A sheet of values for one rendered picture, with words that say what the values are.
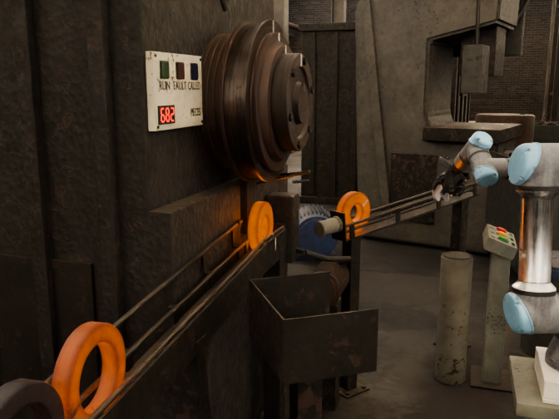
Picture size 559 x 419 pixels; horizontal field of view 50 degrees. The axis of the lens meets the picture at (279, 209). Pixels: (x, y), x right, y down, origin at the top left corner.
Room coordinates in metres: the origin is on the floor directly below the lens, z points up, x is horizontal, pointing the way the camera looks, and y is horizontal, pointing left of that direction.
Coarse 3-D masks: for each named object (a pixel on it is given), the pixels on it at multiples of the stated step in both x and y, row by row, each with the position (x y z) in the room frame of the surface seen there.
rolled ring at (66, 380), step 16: (80, 336) 0.92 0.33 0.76; (96, 336) 0.95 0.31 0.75; (112, 336) 1.00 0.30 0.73; (64, 352) 0.90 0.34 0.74; (80, 352) 0.90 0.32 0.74; (112, 352) 1.00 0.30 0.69; (64, 368) 0.88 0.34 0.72; (80, 368) 0.90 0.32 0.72; (112, 368) 1.01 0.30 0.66; (64, 384) 0.87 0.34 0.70; (112, 384) 0.99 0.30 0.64; (64, 400) 0.86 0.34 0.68; (96, 400) 0.97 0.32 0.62; (80, 416) 0.89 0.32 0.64
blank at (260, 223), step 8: (256, 208) 1.77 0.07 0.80; (264, 208) 1.79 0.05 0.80; (256, 216) 1.75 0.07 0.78; (264, 216) 1.79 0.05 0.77; (272, 216) 1.87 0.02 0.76; (248, 224) 1.75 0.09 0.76; (256, 224) 1.74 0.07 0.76; (264, 224) 1.84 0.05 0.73; (272, 224) 1.87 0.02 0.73; (248, 232) 1.74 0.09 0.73; (256, 232) 1.74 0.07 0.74; (264, 232) 1.83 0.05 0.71; (272, 232) 1.87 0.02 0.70; (256, 240) 1.74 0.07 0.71
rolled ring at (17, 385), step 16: (16, 384) 0.78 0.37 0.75; (32, 384) 0.80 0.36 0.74; (48, 384) 0.83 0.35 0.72; (0, 400) 0.75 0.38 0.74; (16, 400) 0.76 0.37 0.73; (32, 400) 0.79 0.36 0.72; (48, 400) 0.83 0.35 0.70; (0, 416) 0.73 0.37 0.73; (48, 416) 0.83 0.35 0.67; (64, 416) 0.86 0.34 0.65
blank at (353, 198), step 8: (352, 192) 2.16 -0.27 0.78; (360, 192) 2.18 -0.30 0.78; (344, 200) 2.13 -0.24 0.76; (352, 200) 2.14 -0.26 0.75; (360, 200) 2.17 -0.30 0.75; (368, 200) 2.20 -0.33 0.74; (344, 208) 2.12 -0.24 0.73; (360, 208) 2.18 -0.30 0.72; (368, 208) 2.20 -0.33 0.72; (360, 216) 2.18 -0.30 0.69; (368, 216) 2.20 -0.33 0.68; (360, 224) 2.17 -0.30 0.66
